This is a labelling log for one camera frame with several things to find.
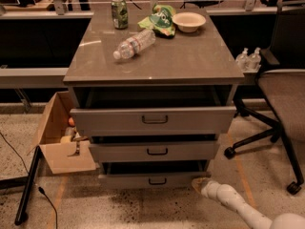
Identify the grey bottom drawer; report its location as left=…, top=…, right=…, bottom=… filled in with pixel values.
left=99, top=160, right=211, bottom=189

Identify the grey drawer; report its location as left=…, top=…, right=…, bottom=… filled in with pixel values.
left=71, top=86, right=234, bottom=137
left=99, top=160, right=211, bottom=189
left=90, top=135, right=219, bottom=162

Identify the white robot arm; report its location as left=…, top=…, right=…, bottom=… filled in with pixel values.
left=192, top=177, right=305, bottom=229

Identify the grey middle drawer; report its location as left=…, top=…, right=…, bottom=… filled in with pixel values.
left=90, top=135, right=219, bottom=162

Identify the grey top drawer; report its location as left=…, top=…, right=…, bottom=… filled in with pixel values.
left=71, top=86, right=234, bottom=137

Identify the grey drawer cabinet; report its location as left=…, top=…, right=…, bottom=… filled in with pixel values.
left=62, top=7, right=245, bottom=189

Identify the black office chair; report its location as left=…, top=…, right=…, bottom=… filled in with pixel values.
left=224, top=0, right=305, bottom=195

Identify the open cardboard box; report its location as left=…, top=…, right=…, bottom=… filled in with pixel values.
left=31, top=92, right=95, bottom=174

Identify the orange ball in box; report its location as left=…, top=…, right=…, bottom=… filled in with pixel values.
left=68, top=117, right=75, bottom=127

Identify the clear plastic water bottle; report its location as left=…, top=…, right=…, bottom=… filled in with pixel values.
left=113, top=29, right=155, bottom=59

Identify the white paper bowl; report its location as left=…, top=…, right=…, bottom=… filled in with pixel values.
left=173, top=12, right=206, bottom=33

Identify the black table leg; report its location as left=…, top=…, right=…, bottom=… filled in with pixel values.
left=14, top=146, right=42, bottom=226

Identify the green chip bag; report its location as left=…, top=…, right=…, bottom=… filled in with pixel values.
left=138, top=5, right=176, bottom=37

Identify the green soda can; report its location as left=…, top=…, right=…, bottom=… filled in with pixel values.
left=112, top=0, right=128, bottom=30

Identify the black floor cable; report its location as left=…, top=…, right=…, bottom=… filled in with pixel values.
left=0, top=130, right=59, bottom=229

